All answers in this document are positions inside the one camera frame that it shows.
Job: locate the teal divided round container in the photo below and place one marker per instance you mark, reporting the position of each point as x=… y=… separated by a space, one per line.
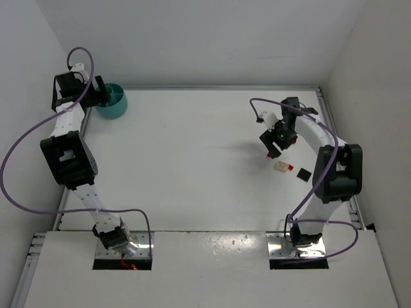
x=117 y=104

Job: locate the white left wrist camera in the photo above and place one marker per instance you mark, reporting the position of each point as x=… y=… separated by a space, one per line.
x=79 y=72

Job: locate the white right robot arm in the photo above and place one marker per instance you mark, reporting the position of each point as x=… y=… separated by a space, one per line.
x=337 y=175

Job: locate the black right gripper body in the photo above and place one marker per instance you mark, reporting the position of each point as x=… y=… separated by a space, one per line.
x=272 y=141

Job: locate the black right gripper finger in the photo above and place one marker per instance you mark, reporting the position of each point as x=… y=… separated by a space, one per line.
x=266 y=139
x=275 y=150

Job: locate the white front cover board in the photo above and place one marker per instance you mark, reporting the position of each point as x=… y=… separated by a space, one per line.
x=206 y=270

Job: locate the white lego brick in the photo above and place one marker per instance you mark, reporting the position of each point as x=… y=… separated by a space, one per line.
x=281 y=166

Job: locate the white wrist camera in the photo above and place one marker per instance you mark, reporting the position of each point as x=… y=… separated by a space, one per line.
x=79 y=72
x=269 y=119

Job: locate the black lego plate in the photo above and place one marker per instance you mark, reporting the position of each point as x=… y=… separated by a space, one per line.
x=304 y=175

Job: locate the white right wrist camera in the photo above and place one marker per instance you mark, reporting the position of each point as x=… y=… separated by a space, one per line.
x=269 y=119

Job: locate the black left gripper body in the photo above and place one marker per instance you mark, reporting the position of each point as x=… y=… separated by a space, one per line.
x=97 y=94

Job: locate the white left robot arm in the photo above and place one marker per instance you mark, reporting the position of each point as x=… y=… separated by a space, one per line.
x=72 y=163

